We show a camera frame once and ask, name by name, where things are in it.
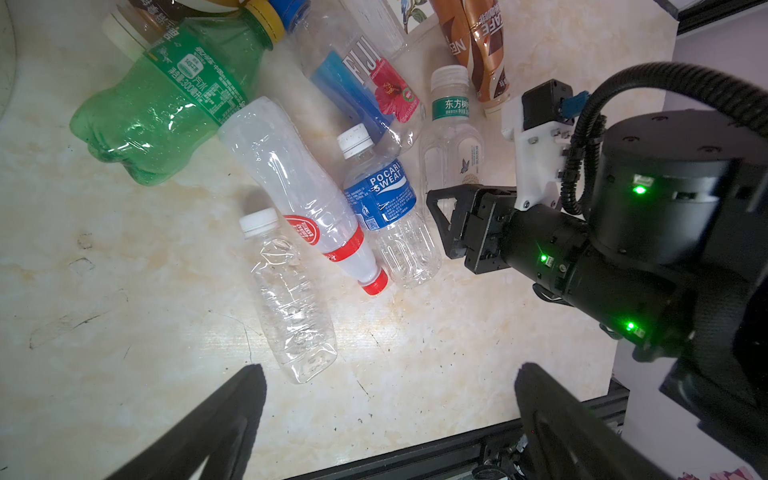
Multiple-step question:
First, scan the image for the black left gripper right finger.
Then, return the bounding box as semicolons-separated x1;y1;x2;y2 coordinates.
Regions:
514;363;669;479

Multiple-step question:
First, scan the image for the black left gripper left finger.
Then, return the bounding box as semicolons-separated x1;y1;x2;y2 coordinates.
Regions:
110;364;267;479

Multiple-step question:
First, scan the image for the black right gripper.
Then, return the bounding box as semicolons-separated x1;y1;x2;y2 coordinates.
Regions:
426;184;587;300

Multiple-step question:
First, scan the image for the clear bottle green band label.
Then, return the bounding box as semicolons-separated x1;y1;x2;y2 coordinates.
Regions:
419;65;485;197

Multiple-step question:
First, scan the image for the Pocari Sweat bottle blue label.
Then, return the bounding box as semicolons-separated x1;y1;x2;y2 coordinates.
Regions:
337;123;441;288

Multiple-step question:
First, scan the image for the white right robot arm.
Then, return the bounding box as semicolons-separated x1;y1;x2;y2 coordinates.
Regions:
427;110;767;473

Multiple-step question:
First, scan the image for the white bin with pink liner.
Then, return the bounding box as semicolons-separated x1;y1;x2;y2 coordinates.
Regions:
0;0;17;116

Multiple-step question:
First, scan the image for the clear unlabelled bottle white cap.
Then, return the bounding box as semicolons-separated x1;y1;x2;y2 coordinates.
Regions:
239;208;338;384

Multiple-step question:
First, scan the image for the clear Fiji water bottle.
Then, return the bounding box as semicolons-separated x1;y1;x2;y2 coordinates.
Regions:
271;1;426;155

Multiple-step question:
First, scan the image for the brown Nescafe bottle right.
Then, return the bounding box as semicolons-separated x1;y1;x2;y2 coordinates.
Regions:
430;0;510;116

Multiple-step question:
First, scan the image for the white flower label tea bottle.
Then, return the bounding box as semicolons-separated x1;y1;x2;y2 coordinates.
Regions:
341;0;438;55

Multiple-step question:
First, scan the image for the clear bottle red cap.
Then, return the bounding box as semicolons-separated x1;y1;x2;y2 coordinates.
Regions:
218;96;389;296

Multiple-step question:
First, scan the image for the green Sprite bottle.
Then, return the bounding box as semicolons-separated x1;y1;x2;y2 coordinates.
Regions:
69;1;285;186

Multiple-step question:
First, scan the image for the black corrugated cable hose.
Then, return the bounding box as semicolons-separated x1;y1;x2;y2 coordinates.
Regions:
560;61;768;217

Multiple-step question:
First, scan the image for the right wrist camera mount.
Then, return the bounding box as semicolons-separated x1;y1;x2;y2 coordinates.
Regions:
501;79;590;211

